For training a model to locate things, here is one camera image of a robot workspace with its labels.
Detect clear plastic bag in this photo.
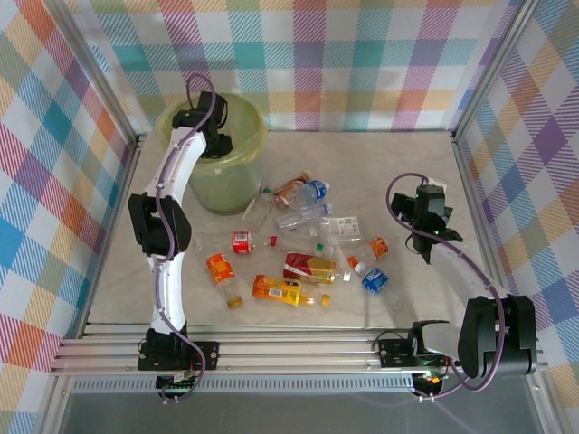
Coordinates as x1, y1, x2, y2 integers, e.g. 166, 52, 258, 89
346, 235, 390, 273

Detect square clear bottle green cap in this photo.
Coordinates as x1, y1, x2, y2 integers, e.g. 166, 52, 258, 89
242, 186, 276, 227
276, 237, 338, 259

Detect blue label bottle white cap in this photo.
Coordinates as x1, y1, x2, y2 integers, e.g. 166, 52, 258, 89
354, 263, 391, 296

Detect clear bottle white green label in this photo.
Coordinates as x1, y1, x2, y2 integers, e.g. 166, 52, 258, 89
309, 215, 364, 245

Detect red label soda bottle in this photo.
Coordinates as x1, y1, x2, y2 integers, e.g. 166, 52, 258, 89
230, 230, 278, 255

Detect blue label water bottle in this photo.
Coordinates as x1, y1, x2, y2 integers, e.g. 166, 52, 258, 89
289, 179, 332, 208

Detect clear ribbed water bottle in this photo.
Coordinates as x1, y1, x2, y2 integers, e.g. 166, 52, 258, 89
273, 202, 335, 232

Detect orange label bottle yellow cap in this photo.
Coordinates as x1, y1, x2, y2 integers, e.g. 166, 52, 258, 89
205, 251, 245, 310

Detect red yellow label tea bottle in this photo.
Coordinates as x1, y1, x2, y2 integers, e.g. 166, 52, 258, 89
283, 251, 353, 286

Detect yellow orange label juice bottle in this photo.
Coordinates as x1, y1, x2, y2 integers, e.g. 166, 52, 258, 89
252, 274, 331, 308

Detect translucent bin with yellow liner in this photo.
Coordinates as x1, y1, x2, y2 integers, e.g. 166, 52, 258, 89
156, 92, 268, 216

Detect small orange circuit board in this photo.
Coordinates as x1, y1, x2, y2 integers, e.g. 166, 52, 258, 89
415, 370, 447, 388

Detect small green circuit board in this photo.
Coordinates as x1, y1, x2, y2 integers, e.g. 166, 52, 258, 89
156, 373, 200, 392

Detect aluminium side rail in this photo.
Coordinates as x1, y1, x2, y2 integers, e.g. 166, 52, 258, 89
451, 135, 510, 293
79, 133, 146, 340

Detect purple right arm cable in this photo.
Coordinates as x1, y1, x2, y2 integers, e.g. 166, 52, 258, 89
385, 173, 508, 401

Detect aluminium frame post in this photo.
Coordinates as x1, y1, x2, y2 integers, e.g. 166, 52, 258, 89
451, 0, 542, 144
44, 0, 148, 153

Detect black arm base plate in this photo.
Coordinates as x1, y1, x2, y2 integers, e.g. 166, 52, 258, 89
138, 341, 221, 372
377, 334, 462, 370

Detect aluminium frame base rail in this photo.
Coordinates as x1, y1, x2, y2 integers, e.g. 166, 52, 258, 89
49, 323, 551, 376

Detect grey slotted cable duct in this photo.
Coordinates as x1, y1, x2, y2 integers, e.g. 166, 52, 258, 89
71, 378, 416, 395

